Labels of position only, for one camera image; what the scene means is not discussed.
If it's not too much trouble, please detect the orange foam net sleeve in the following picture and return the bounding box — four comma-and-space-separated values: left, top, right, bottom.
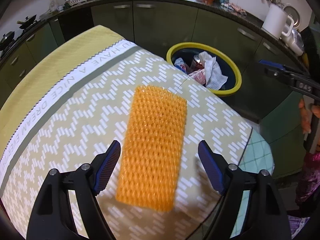
116, 86, 187, 212

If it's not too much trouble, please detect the red cola can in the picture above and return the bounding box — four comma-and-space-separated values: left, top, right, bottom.
190, 55, 204, 71

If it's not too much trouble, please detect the pink sleeve forearm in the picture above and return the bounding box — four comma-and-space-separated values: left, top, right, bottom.
295, 145, 319, 206

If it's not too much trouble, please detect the black wok right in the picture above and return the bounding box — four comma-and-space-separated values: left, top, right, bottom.
17, 15, 36, 29

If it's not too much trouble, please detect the patterned tablecloth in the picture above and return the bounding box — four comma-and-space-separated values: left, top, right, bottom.
1, 27, 274, 239

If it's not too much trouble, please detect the white electric kettle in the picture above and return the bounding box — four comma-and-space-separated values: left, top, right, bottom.
262, 4, 295, 39

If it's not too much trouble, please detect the yellow rimmed blue trash bin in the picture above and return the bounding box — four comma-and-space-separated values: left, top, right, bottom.
166, 42, 242, 97

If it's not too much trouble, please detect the black wok left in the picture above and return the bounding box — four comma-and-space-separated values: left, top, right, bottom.
0, 31, 15, 51

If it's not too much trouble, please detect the person right hand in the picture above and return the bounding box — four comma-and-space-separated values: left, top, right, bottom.
298, 99, 319, 134

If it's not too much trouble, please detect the red white milk carton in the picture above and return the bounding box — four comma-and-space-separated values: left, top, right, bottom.
188, 69, 206, 85

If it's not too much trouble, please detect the black wok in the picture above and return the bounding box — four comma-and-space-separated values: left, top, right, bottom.
17, 15, 36, 29
0, 31, 15, 51

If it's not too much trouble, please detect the white tissue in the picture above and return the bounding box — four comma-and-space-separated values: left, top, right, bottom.
199, 51, 228, 90

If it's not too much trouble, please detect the snack wrapper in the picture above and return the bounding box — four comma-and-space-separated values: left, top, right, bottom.
174, 57, 188, 73

